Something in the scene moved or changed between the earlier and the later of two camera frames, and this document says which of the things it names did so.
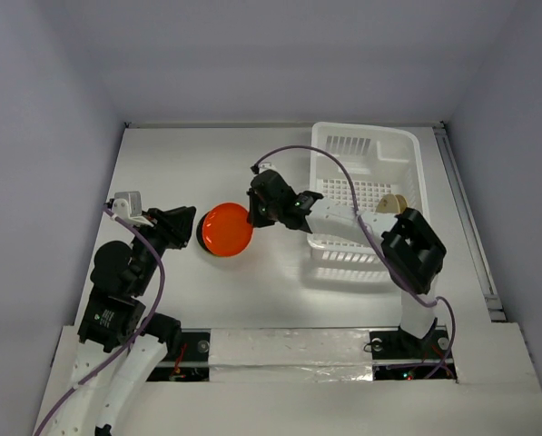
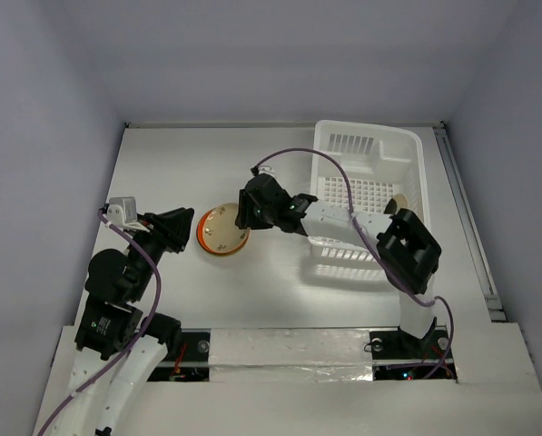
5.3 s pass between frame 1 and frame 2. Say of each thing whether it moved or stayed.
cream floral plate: moved
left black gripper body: stayed
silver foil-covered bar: stayed
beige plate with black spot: stayed
